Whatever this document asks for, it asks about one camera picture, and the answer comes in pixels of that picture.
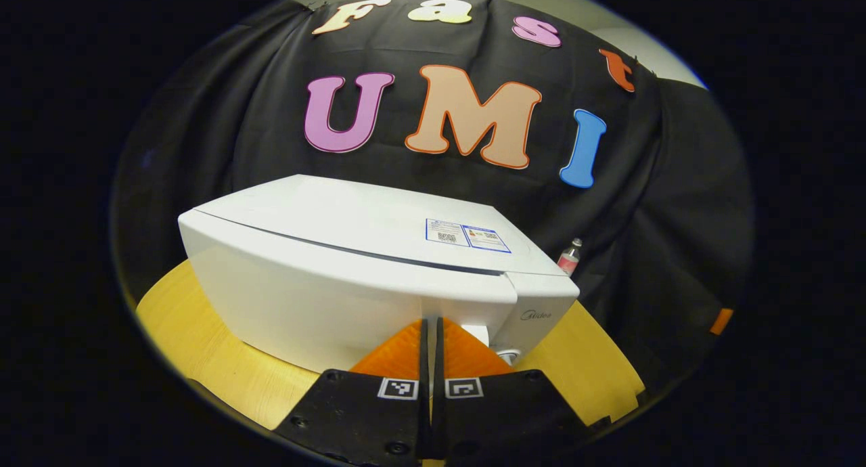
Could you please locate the white microwave oven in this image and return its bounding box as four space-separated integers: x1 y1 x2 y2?
177 174 581 374

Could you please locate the black backdrop cloth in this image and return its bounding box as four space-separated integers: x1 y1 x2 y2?
112 0 755 400

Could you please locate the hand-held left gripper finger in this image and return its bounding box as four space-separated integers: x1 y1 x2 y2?
433 317 596 462
274 318 432 467

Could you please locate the small bottle with pink label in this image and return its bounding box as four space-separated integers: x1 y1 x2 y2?
557 238 584 277

